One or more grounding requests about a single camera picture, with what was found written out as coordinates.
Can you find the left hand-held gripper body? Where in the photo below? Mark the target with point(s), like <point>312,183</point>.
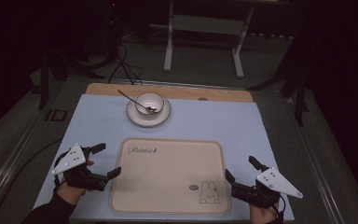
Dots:
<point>71,160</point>

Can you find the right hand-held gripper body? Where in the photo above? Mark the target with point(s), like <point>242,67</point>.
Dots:
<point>275,183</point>

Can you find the person's left hand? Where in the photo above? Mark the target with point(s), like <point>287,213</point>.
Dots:
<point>70,193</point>

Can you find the person's right hand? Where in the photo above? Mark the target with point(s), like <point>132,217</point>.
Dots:
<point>262,215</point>

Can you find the small black floor box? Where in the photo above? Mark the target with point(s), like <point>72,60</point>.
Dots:
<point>56,115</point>

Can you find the white saucer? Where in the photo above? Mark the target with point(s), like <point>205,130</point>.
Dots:
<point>136,117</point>

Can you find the beige rabbit print placemat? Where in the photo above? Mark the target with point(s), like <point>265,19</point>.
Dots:
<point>167,177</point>

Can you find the metal spoon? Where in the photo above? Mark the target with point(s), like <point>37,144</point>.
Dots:
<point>130,99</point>

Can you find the light blue table cover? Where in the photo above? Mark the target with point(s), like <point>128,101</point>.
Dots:
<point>199,124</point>

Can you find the white bowl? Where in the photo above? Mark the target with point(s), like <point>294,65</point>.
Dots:
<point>155,100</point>

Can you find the black tripod stand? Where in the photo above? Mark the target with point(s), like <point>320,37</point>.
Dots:
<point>45,81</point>
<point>300,93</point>

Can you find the metal floor rail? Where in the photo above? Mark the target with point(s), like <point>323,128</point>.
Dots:
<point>9,161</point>
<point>317,161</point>

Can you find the white metal table frame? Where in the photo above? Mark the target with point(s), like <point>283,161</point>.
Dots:
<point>205,25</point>

